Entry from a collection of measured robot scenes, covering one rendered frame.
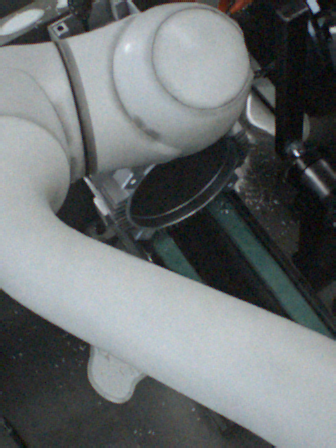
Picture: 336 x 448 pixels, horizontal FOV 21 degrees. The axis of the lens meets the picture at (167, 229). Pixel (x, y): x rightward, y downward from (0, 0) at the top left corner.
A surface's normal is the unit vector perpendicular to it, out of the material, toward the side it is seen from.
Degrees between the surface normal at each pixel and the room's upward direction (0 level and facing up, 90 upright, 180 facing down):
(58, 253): 13
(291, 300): 0
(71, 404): 0
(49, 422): 0
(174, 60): 27
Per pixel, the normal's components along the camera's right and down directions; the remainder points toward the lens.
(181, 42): 0.12, -0.17
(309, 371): -0.28, -0.56
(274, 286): -0.10, -0.48
